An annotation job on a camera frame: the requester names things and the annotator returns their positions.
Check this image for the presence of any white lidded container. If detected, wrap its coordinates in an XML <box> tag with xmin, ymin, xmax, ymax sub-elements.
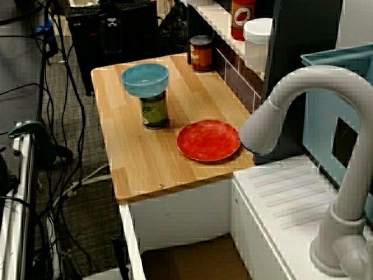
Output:
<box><xmin>242</xmin><ymin>17</ymin><xmax>274</xmax><ymax>72</ymax></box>

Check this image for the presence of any blue plastic clip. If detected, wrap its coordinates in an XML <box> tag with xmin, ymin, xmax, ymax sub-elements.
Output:
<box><xmin>34</xmin><ymin>19</ymin><xmax>56</xmax><ymax>44</ymax></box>

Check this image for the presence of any white cable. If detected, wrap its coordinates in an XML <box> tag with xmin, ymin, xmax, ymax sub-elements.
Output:
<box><xmin>52</xmin><ymin>163</ymin><xmax>111</xmax><ymax>207</ymax></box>

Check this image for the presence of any light blue bowl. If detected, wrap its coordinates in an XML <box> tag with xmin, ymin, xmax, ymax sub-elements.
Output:
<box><xmin>120</xmin><ymin>63</ymin><xmax>170</xmax><ymax>99</ymax></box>

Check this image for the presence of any large black box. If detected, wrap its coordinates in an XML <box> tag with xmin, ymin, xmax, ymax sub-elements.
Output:
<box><xmin>65</xmin><ymin>0</ymin><xmax>158</xmax><ymax>97</ymax></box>

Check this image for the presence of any black shelf upright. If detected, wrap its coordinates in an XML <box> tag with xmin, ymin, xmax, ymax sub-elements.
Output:
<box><xmin>185</xmin><ymin>0</ymin><xmax>193</xmax><ymax>65</ymax></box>

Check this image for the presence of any white shelf ledge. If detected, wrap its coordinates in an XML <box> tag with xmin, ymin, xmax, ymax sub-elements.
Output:
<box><xmin>186</xmin><ymin>0</ymin><xmax>266</xmax><ymax>82</ymax></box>

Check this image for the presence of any black box device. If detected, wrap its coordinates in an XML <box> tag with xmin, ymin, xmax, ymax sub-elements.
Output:
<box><xmin>0</xmin><ymin>151</ymin><xmax>20</xmax><ymax>201</ymax></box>

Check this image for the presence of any green pickle can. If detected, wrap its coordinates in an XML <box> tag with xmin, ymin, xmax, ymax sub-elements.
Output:
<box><xmin>139</xmin><ymin>94</ymin><xmax>170</xmax><ymax>131</ymax></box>

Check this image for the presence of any white toy sink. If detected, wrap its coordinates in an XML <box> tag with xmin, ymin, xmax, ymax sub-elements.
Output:
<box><xmin>118</xmin><ymin>154</ymin><xmax>373</xmax><ymax>280</ymax></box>

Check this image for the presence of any aluminium extrusion rail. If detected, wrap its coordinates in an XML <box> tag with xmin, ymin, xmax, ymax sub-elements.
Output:
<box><xmin>0</xmin><ymin>128</ymin><xmax>38</xmax><ymax>280</ymax></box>

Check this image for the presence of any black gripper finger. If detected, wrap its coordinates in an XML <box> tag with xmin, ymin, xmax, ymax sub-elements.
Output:
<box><xmin>100</xmin><ymin>13</ymin><xmax>124</xmax><ymax>55</ymax></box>

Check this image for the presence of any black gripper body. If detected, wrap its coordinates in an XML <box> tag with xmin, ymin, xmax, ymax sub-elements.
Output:
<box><xmin>98</xmin><ymin>0</ymin><xmax>125</xmax><ymax>16</ymax></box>

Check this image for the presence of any dark grey shelf upright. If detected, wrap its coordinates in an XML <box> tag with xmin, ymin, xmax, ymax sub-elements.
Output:
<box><xmin>261</xmin><ymin>0</ymin><xmax>343</xmax><ymax>164</ymax></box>

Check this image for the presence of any grey toy faucet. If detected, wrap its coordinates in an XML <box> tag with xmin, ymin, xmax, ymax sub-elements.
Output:
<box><xmin>238</xmin><ymin>64</ymin><xmax>373</xmax><ymax>278</ymax></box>

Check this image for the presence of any orange beans can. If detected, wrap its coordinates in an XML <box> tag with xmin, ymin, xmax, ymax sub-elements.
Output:
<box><xmin>188</xmin><ymin>34</ymin><xmax>214</xmax><ymax>73</ymax></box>

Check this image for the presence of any red hot sauce bottle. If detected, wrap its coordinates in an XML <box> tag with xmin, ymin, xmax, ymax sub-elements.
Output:
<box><xmin>230</xmin><ymin>0</ymin><xmax>257</xmax><ymax>41</ymax></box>

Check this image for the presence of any red round plate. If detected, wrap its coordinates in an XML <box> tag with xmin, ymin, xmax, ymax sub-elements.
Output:
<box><xmin>176</xmin><ymin>119</ymin><xmax>242</xmax><ymax>162</ymax></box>

